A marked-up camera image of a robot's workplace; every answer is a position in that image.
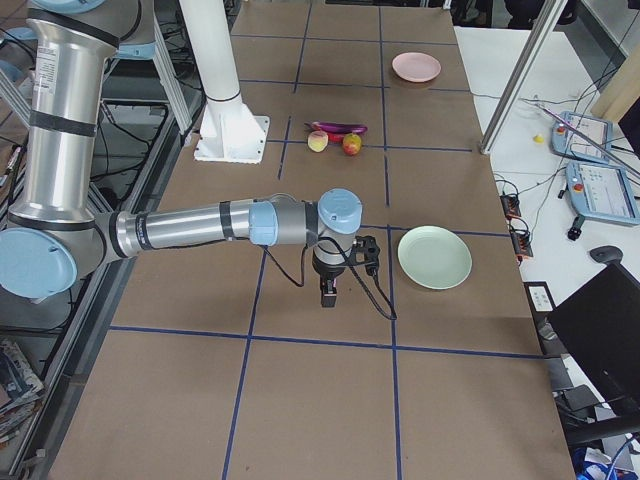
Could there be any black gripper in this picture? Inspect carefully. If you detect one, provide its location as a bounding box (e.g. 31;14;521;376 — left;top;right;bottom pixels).
312;262;345;307

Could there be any red yellow mango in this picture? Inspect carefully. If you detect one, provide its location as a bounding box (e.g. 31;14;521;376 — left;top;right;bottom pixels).
342;133;362;156

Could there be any yellow pink peach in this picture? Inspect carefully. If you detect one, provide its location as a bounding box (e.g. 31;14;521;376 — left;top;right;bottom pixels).
307;130;329;153

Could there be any purple eggplant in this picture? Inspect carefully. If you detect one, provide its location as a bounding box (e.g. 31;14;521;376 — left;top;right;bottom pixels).
306;121;368;135

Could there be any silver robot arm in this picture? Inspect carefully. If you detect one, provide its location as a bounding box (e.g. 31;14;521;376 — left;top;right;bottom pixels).
1;1;362;299

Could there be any light green plate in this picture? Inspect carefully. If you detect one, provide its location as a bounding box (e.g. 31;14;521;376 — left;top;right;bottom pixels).
397;226;473;290

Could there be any orange circuit board lower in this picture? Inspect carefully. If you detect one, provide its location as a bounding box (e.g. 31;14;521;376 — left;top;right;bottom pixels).
510;229;533;260

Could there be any orange circuit board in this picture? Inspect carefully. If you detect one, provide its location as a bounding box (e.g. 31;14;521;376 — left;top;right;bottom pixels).
500;194;521;219
510;229;533;260

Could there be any orange circuit board upper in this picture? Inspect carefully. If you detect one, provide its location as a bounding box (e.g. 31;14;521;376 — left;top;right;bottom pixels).
500;194;521;219

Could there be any white label card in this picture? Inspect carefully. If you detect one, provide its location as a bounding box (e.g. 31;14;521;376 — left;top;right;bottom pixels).
525;282;555;313

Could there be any pink plate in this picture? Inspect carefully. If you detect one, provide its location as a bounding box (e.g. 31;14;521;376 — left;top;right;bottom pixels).
391;52;442;83

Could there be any black monitor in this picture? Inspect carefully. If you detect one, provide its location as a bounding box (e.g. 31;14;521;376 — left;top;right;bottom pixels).
548;263;639;415

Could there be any black computer mouse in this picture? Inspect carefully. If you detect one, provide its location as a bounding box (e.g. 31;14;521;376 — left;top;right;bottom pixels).
589;245;623;265

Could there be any upper teach pendant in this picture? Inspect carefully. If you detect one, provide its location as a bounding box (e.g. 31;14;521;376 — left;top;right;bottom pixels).
551;111;613;164

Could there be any teach pendant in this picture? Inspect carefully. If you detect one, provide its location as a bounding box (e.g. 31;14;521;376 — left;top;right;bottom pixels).
551;111;613;164
565;161;639;226

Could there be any lower teach pendant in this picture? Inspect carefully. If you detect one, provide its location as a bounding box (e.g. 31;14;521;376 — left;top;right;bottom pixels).
565;161;639;226

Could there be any stack of magazines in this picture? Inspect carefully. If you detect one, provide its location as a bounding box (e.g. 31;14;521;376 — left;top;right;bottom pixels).
1;338;45;447

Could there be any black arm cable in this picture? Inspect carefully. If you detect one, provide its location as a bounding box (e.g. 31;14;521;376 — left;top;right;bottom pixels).
261;236;399;321

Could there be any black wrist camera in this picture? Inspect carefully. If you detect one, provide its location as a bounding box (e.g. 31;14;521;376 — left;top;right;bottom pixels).
349;235;380;277

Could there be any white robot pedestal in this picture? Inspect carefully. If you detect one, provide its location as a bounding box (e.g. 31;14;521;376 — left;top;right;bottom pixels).
180;0;270;164

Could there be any aluminium frame post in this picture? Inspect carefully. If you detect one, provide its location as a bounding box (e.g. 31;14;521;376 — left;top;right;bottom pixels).
480;1;577;154

